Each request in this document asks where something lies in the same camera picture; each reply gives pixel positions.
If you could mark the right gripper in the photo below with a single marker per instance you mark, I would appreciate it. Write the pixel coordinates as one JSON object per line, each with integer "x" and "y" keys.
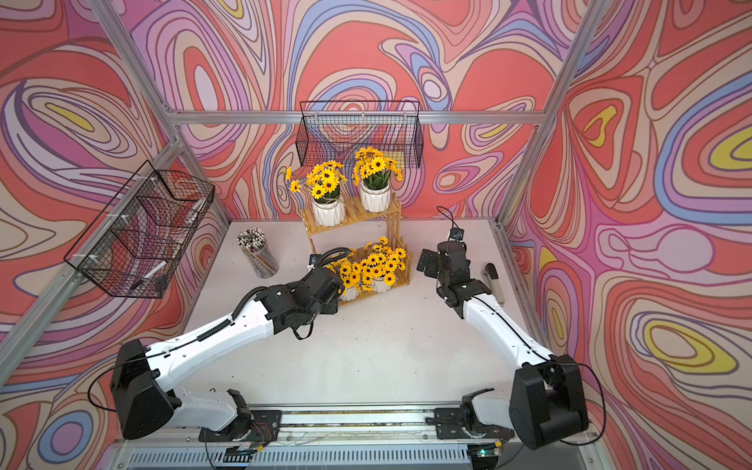
{"x": 433, "y": 259}

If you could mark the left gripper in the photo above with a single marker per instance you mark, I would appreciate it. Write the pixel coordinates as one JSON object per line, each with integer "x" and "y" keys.
{"x": 334, "y": 303}

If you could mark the wooden two-tier shelf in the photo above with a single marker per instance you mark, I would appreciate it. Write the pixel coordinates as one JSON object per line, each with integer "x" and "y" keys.
{"x": 386, "y": 224}

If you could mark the sunflower pot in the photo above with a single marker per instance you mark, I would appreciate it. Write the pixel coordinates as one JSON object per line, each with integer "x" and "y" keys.
{"x": 373, "y": 174}
{"x": 324, "y": 184}
{"x": 380, "y": 265}
{"x": 350, "y": 273}

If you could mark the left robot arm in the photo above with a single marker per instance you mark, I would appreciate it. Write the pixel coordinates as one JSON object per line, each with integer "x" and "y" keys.
{"x": 147, "y": 383}

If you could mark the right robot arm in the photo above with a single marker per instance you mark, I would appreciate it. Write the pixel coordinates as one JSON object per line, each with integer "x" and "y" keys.
{"x": 547, "y": 401}

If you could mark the grey black stapler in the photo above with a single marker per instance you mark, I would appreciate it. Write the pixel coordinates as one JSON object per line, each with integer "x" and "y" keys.
{"x": 491, "y": 279}

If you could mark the clear cup of pencils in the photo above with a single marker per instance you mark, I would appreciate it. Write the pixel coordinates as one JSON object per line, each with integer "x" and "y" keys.
{"x": 254, "y": 245}

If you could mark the white marker in basket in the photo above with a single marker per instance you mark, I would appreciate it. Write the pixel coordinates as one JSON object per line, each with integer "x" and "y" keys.
{"x": 141, "y": 280}

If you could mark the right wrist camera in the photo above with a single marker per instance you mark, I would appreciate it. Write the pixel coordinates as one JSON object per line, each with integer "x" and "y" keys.
{"x": 456, "y": 234}

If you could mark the left black wire basket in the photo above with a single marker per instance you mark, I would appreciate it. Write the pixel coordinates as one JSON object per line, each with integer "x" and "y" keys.
{"x": 155, "y": 216}

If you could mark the black wire basket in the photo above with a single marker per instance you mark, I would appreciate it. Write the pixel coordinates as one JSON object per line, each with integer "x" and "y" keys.
{"x": 155, "y": 216}
{"x": 333, "y": 130}

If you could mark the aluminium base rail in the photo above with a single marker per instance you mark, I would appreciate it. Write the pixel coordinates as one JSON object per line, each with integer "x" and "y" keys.
{"x": 350, "y": 437}

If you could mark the back black wire basket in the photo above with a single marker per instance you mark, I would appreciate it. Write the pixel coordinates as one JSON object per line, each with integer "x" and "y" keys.
{"x": 333, "y": 130}

